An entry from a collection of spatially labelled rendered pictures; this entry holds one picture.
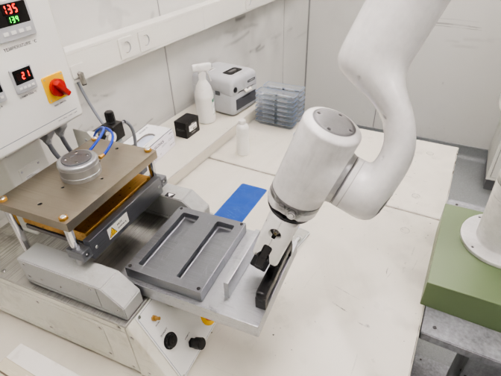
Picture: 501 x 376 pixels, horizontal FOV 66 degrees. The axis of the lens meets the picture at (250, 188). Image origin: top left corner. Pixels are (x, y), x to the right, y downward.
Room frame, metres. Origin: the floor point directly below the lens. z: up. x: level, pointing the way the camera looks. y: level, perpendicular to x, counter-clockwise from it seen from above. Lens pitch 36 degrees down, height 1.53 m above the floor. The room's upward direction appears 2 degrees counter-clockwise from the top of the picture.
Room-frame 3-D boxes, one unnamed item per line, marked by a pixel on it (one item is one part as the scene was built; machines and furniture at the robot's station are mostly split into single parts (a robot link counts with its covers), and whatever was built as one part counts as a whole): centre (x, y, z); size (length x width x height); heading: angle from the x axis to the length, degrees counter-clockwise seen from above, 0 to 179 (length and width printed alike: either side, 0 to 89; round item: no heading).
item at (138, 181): (0.67, 0.34, 1.07); 0.22 x 0.17 x 0.10; 156
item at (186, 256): (0.57, 0.13, 0.98); 0.20 x 0.17 x 0.03; 156
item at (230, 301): (0.55, 0.08, 0.97); 0.30 x 0.22 x 0.08; 66
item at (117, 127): (0.92, 0.37, 1.05); 0.15 x 0.05 x 0.15; 156
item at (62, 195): (0.70, 0.36, 1.08); 0.31 x 0.24 x 0.13; 156
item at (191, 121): (1.44, 0.25, 0.83); 0.09 x 0.06 x 0.07; 150
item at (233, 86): (1.72, 0.10, 0.88); 0.25 x 0.20 x 0.17; 54
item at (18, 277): (0.68, 0.38, 0.93); 0.46 x 0.35 x 0.01; 66
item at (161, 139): (1.26, 0.39, 0.83); 0.23 x 0.12 x 0.07; 158
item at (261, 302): (0.49, -0.04, 0.99); 0.15 x 0.02 x 0.04; 156
